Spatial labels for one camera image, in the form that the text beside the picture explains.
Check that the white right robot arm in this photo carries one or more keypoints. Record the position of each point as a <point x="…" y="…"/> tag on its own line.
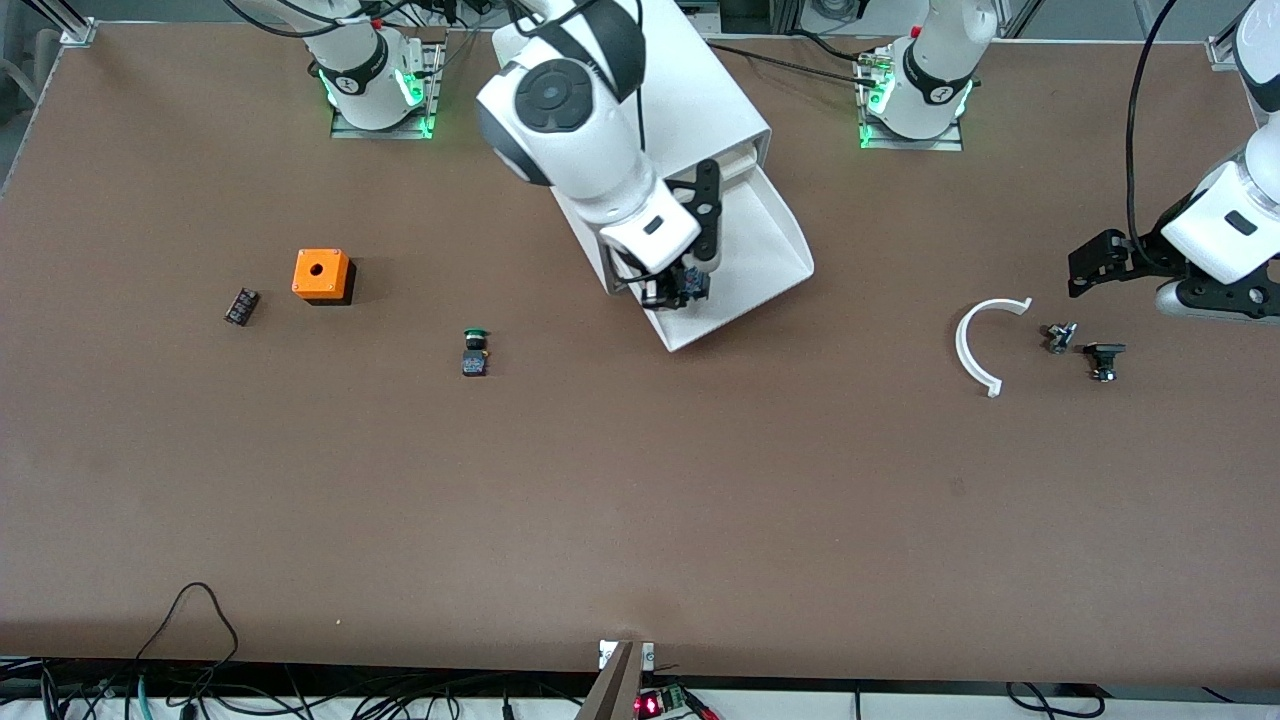
<point x="560" y="110"/>

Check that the green push button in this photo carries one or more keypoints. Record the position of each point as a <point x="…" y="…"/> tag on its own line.
<point x="475" y="362"/>

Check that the aluminium frame corner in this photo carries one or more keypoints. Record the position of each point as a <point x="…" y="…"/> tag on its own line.
<point x="78" y="33"/>
<point x="1216" y="50"/>

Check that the orange box with hole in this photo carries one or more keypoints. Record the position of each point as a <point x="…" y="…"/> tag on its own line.
<point x="335" y="282"/>

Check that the black knob part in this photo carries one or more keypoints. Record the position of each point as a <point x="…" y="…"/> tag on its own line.
<point x="1104" y="352"/>

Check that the white curved plastic arc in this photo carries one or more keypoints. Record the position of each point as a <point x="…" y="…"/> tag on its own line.
<point x="961" y="345"/>

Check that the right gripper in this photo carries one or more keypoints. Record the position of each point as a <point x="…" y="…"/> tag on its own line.
<point x="668" y="283"/>

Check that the small black contact block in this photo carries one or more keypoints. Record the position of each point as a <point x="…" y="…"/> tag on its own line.
<point x="241" y="307"/>

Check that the grey metal bracket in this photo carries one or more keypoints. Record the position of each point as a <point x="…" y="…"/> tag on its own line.
<point x="615" y="690"/>

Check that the small metal fitting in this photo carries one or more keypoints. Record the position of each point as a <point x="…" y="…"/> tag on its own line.
<point x="1060" y="338"/>

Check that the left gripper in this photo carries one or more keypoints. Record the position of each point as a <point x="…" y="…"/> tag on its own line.
<point x="1143" y="254"/>

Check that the circuit board with red light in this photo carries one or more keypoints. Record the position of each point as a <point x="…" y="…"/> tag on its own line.
<point x="650" y="706"/>

